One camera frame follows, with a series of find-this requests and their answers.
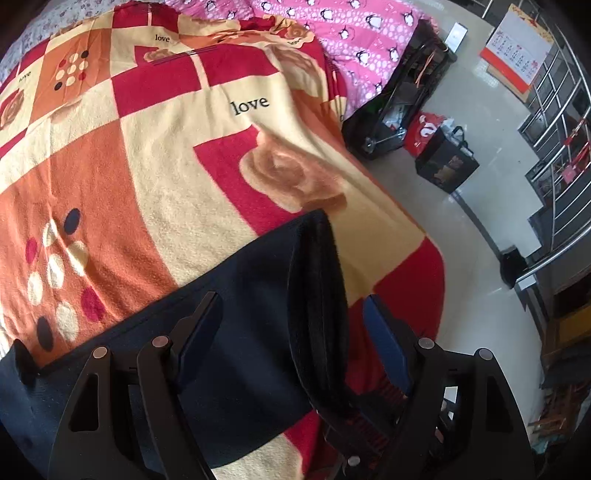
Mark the black open bag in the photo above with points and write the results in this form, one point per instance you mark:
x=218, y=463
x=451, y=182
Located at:
x=406, y=92

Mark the black shopping bag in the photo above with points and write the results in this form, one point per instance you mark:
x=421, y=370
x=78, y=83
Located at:
x=443, y=164

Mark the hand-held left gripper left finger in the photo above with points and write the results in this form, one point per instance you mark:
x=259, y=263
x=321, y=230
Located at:
x=198, y=332

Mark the black pants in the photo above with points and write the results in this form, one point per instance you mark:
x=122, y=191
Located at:
x=249, y=323

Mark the wooden furniture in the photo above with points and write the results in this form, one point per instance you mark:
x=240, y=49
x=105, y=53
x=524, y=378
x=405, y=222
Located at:
x=570, y=323

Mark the white wall switch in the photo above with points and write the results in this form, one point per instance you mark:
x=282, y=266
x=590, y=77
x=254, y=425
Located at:
x=457, y=34

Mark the red wall calendar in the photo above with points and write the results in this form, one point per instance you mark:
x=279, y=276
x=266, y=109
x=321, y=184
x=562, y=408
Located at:
x=512, y=46

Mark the red shopping bag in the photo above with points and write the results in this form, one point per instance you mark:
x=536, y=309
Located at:
x=420, y=134

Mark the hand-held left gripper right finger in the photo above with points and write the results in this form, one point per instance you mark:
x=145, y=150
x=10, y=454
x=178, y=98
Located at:
x=388, y=339

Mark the red hanging ornament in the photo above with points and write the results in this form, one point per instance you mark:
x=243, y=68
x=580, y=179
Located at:
x=572, y=168

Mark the metal stair railing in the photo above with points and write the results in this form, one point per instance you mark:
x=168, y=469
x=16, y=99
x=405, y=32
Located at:
x=538, y=267

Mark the pink penguin quilt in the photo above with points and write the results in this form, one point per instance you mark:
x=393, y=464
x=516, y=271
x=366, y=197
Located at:
x=360, y=41

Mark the small black object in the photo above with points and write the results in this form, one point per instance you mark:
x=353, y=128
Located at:
x=513, y=267

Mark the checkered printed blanket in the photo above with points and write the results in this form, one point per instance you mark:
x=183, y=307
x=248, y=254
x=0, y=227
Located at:
x=138, y=161

